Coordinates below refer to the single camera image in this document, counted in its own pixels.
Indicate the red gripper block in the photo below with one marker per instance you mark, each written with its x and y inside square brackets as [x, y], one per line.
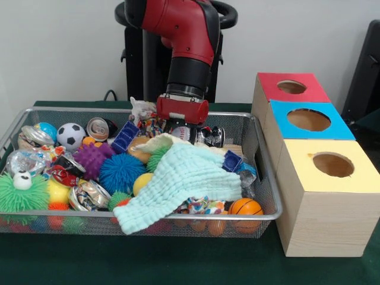
[181, 110]

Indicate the cream yellow cloth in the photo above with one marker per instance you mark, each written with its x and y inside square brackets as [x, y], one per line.
[157, 142]

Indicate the mint green cloth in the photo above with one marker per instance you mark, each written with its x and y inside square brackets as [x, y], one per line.
[184, 178]

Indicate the purple plastic toy block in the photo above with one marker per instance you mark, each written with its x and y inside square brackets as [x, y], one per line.
[232, 160]

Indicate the smooth yellow ball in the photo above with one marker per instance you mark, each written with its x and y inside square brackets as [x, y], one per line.
[141, 184]

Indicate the plain blue spiky ball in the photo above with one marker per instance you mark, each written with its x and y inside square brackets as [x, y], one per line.
[121, 173]

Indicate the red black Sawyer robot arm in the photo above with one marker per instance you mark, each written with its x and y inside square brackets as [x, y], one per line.
[184, 29]

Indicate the shallow metal mesh bin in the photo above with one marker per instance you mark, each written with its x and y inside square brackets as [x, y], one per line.
[252, 133]

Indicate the wooden box with three holes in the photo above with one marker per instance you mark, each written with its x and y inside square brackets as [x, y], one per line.
[326, 225]

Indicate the white toy baseball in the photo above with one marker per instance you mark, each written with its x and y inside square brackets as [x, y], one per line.
[181, 133]

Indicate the crushed black drink can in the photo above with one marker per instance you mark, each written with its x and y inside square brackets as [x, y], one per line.
[213, 138]

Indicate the plain green spiky ball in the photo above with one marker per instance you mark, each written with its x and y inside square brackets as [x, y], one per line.
[154, 161]

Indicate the crushed clear water bottle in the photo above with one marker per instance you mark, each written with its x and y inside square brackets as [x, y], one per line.
[248, 181]

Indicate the orange toy basketball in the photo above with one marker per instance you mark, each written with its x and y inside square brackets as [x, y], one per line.
[246, 207]

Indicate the small toy soccer ball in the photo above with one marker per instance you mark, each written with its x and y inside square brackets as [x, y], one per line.
[71, 137]

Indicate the crushed silver drink can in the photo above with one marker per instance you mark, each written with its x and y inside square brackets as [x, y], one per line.
[89, 196]

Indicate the dark green table cloth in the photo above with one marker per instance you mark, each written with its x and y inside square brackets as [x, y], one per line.
[368, 127]
[148, 261]

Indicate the green spiky ball with eyes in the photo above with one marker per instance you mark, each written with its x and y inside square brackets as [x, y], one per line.
[26, 199]

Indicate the black upright panel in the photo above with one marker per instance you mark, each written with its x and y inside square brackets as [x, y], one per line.
[365, 74]

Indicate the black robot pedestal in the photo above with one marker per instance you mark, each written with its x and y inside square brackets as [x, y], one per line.
[133, 59]

